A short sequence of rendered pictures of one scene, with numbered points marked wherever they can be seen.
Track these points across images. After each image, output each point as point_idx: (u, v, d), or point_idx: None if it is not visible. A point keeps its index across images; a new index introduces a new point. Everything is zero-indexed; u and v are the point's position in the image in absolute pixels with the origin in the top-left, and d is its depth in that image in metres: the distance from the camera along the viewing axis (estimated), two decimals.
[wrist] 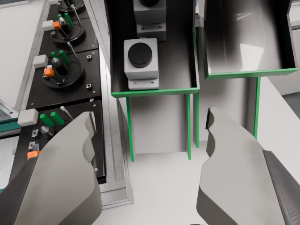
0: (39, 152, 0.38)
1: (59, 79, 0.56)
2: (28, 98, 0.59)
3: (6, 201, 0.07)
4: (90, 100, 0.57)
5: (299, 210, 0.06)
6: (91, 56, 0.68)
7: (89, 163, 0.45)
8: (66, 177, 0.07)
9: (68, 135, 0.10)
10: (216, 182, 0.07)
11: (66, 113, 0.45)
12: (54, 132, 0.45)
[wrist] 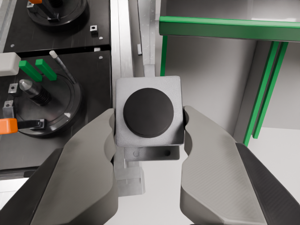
0: (14, 120, 0.24)
1: (50, 11, 0.38)
2: (7, 37, 0.42)
3: (31, 187, 0.07)
4: (95, 50, 0.41)
5: (272, 196, 0.06)
6: None
7: None
8: (86, 172, 0.08)
9: (93, 130, 0.10)
10: (197, 180, 0.07)
11: (59, 62, 0.29)
12: (41, 91, 0.30)
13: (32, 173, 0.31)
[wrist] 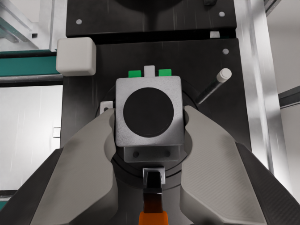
0: (168, 219, 0.13)
1: None
2: (68, 6, 0.26)
3: (31, 187, 0.07)
4: (213, 36, 0.25)
5: (272, 196, 0.06)
6: None
7: None
8: (86, 172, 0.08)
9: (93, 130, 0.10)
10: (197, 180, 0.07)
11: (219, 86, 0.15)
12: None
13: None
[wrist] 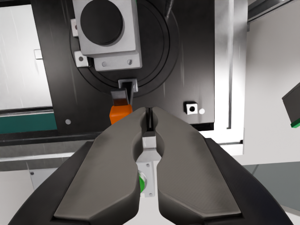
0: (131, 109, 0.17)
1: None
2: None
3: (61, 176, 0.07)
4: None
5: (242, 183, 0.07)
6: None
7: (194, 103, 0.25)
8: (112, 169, 0.08)
9: (122, 127, 0.10)
10: (172, 181, 0.07)
11: None
12: None
13: None
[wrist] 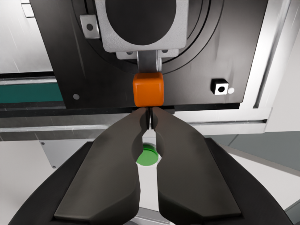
0: (163, 78, 0.12)
1: None
2: None
3: (61, 176, 0.07)
4: None
5: (242, 183, 0.07)
6: None
7: (225, 82, 0.21)
8: (112, 169, 0.08)
9: (122, 128, 0.10)
10: (172, 181, 0.07)
11: None
12: None
13: None
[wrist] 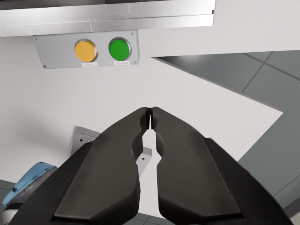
0: None
1: None
2: None
3: (61, 176, 0.07)
4: None
5: (242, 183, 0.07)
6: None
7: None
8: (112, 169, 0.08)
9: (122, 127, 0.10)
10: (172, 181, 0.07)
11: None
12: None
13: (113, 0, 0.32)
